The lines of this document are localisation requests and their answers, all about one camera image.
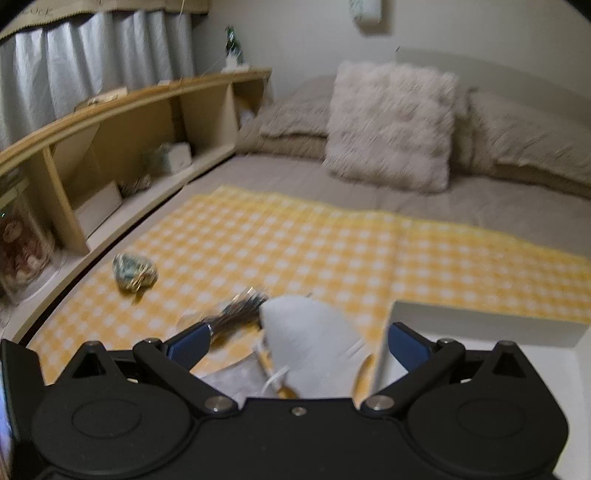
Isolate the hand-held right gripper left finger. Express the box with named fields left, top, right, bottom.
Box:
left=44, top=322, right=240, bottom=415

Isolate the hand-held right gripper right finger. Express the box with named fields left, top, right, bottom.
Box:
left=360, top=322, right=552, bottom=416

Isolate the white cardboard box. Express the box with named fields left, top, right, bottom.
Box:
left=369, top=299, right=591, bottom=480

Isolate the blue gold brocade pouch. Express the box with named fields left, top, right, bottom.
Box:
left=112, top=252, right=158, bottom=294

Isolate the white face mask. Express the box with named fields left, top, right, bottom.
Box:
left=259, top=295, right=368, bottom=400

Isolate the clear plastic bag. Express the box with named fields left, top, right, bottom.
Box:
left=198, top=355, right=278, bottom=400

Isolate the dark bristly bundle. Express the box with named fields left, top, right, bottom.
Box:
left=203, top=287, right=273, bottom=335

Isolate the clear storage jar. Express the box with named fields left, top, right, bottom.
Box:
left=0, top=171, right=56, bottom=301

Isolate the yellow checkered cloth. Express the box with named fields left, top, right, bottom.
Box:
left=28, top=185, right=591, bottom=400

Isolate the white flat box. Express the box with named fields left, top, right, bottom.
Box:
left=75, top=181, right=123, bottom=236

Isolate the pale tissue box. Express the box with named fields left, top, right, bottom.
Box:
left=154, top=142, right=192, bottom=174

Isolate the grey bed mattress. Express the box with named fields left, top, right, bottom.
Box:
left=185, top=154, right=591, bottom=273

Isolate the fluffy cream pillow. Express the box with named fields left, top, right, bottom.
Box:
left=322, top=60, right=459, bottom=193

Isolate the beige quilted pillow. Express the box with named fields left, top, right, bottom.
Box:
left=466, top=89, right=591, bottom=178
left=259, top=97, right=332, bottom=138

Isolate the wooden bedside shelf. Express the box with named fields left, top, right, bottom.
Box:
left=0, top=68, right=273, bottom=344

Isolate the white bed headboard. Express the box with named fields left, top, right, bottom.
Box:
left=396, top=46, right=591, bottom=100

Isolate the grey window curtain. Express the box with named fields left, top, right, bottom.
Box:
left=0, top=10, right=197, bottom=151

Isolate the green glass bottle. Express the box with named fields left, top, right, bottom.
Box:
left=225, top=26, right=244, bottom=65

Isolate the tan curtain valance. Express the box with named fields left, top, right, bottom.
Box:
left=0, top=0, right=208, bottom=42

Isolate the coiled rope bundle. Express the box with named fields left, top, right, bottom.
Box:
left=119, top=176, right=153, bottom=197

